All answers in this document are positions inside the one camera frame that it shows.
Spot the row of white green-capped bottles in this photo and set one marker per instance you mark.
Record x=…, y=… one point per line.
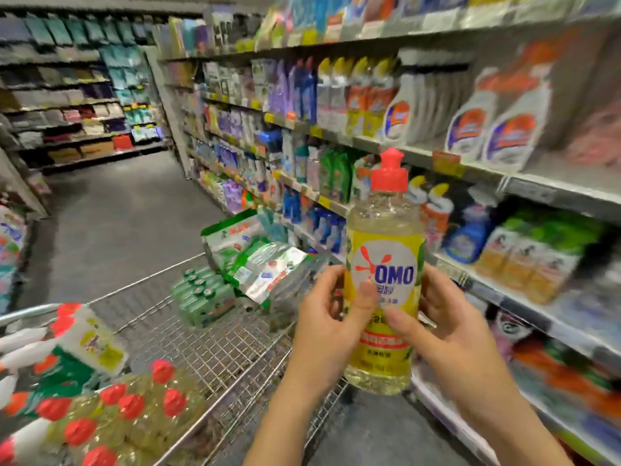
x=539, y=257

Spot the cluster of blue cleaner bottles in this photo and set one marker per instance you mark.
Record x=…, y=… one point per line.
x=310, y=220

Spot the row of purple cleaner bottles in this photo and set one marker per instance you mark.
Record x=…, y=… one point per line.
x=291, y=92

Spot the orange promo sign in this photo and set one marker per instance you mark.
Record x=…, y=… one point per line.
x=447, y=164

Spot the person's left hand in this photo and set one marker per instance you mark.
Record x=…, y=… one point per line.
x=325, y=344

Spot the yellow-capped pink-label cleaner bottle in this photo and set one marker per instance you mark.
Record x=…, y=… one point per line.
x=417, y=194
x=440, y=223

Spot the small yellow red-capped bottle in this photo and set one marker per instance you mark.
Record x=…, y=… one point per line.
x=385, y=286

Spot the grey shopping cart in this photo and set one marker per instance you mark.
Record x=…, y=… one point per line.
x=223, y=354

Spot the row of blue cleaner packs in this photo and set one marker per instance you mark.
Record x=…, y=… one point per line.
x=320, y=14

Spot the cluster of yellow red-capped bottles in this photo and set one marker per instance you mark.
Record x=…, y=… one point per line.
x=145, y=417

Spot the distant store shelving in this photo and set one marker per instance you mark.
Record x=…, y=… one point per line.
x=78, y=92

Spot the white orange spray bottles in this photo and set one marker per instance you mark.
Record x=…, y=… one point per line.
x=407, y=106

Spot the blue spray bottle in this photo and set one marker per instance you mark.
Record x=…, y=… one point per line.
x=471, y=237

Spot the white orange-trigger spray bottle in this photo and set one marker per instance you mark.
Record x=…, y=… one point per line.
x=519, y=126
x=471, y=121

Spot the store shelving with refill pouches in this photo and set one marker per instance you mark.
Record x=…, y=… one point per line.
x=15, y=228

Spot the white red-capped cleaner bottle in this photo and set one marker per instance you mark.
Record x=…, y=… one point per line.
x=92, y=344

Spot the cluster of green cleaner bottles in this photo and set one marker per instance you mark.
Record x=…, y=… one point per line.
x=336, y=174

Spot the row of yellow-capped cleaner bottles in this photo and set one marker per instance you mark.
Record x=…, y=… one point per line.
x=354, y=97

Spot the person's right forearm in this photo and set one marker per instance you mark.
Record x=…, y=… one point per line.
x=519, y=439

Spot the pack of green small bottles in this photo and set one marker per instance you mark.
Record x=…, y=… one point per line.
x=204, y=298

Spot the person's right hand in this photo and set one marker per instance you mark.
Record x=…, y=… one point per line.
x=461, y=364

